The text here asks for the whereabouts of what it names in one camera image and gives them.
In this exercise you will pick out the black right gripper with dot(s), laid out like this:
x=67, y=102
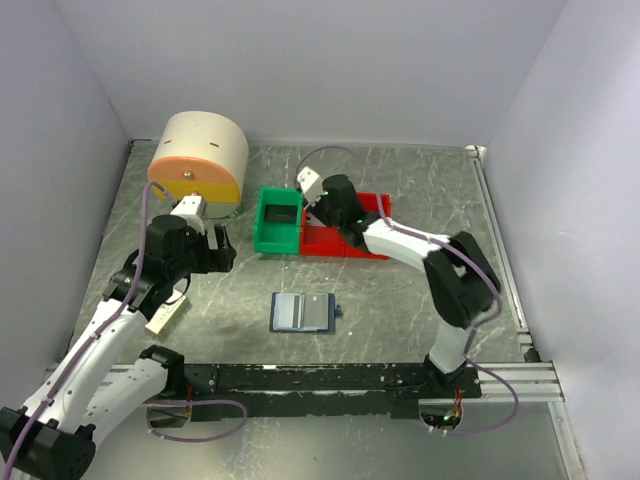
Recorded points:
x=315, y=210

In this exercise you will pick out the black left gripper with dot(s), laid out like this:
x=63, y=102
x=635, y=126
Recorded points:
x=213, y=259

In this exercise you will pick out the grey magnetic stripe card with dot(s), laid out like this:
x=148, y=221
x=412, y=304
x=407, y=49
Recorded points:
x=287, y=312

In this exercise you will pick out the blue leather card holder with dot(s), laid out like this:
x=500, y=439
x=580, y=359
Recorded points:
x=335, y=312

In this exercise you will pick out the dark card with chip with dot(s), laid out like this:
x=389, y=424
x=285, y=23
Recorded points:
x=316, y=312

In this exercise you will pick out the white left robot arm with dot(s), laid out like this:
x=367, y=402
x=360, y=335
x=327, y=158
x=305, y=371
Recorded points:
x=56, y=432

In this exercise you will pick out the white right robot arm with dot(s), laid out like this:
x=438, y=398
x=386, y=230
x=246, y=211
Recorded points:
x=464, y=288

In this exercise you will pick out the black card in green bin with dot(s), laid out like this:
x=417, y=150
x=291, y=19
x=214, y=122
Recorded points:
x=286, y=214

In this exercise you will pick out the green plastic bin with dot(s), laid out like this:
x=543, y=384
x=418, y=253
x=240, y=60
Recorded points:
x=277, y=238

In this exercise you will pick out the cream round drawer cabinet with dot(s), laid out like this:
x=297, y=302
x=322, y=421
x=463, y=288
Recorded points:
x=202, y=153

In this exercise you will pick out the white small cardboard box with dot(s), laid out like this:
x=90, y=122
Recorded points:
x=167, y=313

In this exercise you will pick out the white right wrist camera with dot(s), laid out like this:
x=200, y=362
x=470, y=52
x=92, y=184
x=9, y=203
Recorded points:
x=310, y=184

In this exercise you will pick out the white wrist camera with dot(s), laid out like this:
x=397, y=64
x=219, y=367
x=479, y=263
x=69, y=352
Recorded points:
x=310, y=184
x=191, y=206

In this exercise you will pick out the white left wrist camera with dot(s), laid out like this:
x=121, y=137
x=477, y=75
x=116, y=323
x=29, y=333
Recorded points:
x=191, y=206

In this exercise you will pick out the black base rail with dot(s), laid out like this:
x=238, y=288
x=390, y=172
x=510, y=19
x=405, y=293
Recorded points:
x=397, y=390

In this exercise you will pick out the aluminium frame rail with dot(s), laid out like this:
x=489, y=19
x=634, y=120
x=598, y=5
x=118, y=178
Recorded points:
x=532, y=382

